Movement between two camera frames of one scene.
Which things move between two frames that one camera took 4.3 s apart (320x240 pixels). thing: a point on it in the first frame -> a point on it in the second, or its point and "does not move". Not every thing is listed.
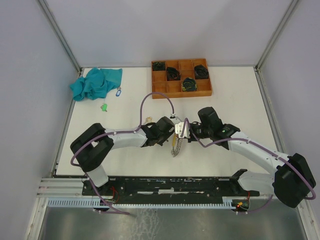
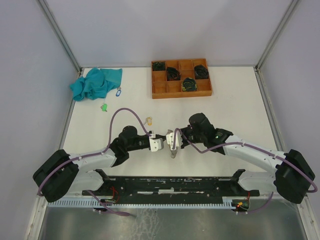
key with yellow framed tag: [148, 119] does not move
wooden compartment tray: [180, 78] does not move
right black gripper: [192, 138] -> [184, 143]
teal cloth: [96, 83] does not move
